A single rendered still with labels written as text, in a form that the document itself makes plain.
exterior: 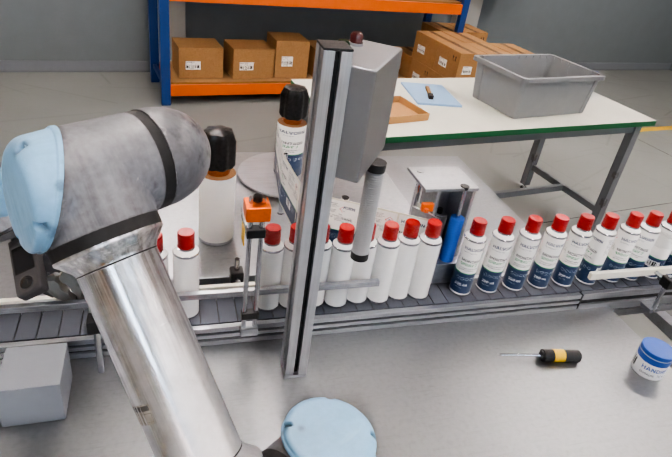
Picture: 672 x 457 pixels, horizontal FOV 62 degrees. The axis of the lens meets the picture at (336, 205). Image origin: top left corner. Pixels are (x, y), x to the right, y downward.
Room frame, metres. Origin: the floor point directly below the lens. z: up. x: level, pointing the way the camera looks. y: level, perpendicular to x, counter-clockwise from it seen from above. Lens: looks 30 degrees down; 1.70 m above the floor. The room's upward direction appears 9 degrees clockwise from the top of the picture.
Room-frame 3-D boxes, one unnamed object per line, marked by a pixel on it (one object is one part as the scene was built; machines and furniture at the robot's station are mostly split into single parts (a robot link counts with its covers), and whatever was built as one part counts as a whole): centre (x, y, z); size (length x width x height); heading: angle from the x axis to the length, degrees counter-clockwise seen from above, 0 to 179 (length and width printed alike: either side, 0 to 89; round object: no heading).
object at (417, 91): (2.88, -0.41, 0.81); 0.32 x 0.24 x 0.01; 14
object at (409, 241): (1.05, -0.17, 0.98); 0.05 x 0.05 x 0.20
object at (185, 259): (0.88, 0.28, 0.98); 0.05 x 0.05 x 0.20
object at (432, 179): (1.18, -0.24, 1.14); 0.14 x 0.11 x 0.01; 110
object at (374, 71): (0.90, 0.00, 1.38); 0.17 x 0.10 x 0.19; 165
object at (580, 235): (1.21, -0.61, 0.98); 0.05 x 0.05 x 0.20
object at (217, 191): (1.18, 0.29, 1.03); 0.09 x 0.09 x 0.30
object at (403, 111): (2.49, -0.16, 0.82); 0.34 x 0.24 x 0.04; 124
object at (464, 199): (1.17, -0.24, 1.01); 0.14 x 0.13 x 0.26; 110
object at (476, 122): (2.92, -0.68, 0.40); 1.90 x 0.75 x 0.80; 119
